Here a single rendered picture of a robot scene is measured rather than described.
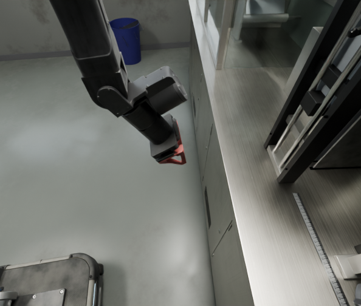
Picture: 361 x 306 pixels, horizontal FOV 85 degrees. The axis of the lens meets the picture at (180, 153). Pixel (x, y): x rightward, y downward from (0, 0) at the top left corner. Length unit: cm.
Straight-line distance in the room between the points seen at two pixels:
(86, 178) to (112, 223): 48
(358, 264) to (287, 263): 15
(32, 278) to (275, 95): 152
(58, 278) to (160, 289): 57
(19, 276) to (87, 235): 41
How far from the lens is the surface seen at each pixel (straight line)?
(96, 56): 32
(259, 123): 87
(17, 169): 225
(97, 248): 159
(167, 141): 43
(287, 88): 106
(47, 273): 141
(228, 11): 106
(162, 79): 35
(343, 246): 71
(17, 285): 147
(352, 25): 54
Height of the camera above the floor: 145
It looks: 52 degrees down
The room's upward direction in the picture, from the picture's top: straight up
